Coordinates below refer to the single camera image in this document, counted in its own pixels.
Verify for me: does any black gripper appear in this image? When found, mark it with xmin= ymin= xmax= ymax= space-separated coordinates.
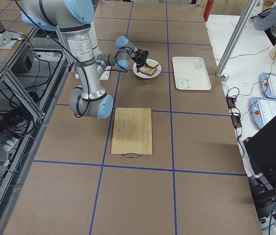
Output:
xmin=136 ymin=61 xmax=143 ymax=73

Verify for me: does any bread slice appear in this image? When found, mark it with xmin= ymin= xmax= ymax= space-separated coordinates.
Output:
xmin=139 ymin=67 xmax=157 ymax=76
xmin=145 ymin=59 xmax=159 ymax=69

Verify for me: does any white round plate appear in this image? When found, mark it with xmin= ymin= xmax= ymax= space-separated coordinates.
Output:
xmin=132 ymin=59 xmax=161 ymax=79

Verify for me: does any bread slice under egg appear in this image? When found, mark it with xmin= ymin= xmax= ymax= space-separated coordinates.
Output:
xmin=139 ymin=67 xmax=157 ymax=76

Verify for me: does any cream bear tray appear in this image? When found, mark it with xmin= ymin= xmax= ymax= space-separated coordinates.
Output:
xmin=172 ymin=56 xmax=212 ymax=91

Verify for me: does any wooden cutting board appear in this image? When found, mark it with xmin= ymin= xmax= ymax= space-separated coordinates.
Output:
xmin=111 ymin=108 xmax=153 ymax=158

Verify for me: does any small metal cylinder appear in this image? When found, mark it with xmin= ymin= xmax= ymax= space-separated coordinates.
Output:
xmin=221 ymin=73 xmax=229 ymax=82

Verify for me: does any red cylinder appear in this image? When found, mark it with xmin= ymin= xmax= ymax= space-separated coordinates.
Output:
xmin=203 ymin=0 xmax=214 ymax=21

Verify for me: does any black usb hub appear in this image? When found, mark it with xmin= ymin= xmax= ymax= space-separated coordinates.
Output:
xmin=226 ymin=96 xmax=236 ymax=109

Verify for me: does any lower blue teach pendant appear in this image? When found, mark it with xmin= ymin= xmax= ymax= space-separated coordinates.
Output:
xmin=250 ymin=96 xmax=276 ymax=129

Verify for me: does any seated person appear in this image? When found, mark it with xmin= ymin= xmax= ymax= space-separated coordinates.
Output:
xmin=250 ymin=0 xmax=276 ymax=46

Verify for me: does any black laptop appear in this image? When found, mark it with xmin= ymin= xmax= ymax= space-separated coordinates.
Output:
xmin=243 ymin=114 xmax=276 ymax=182

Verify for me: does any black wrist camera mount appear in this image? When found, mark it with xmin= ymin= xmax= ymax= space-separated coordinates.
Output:
xmin=135 ymin=48 xmax=149 ymax=66

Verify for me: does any white pedestal column base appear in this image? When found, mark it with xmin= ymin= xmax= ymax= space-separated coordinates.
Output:
xmin=67 ymin=28 xmax=108 ymax=95

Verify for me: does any aluminium frame post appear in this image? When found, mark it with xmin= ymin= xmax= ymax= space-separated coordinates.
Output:
xmin=215 ymin=0 xmax=257 ymax=79

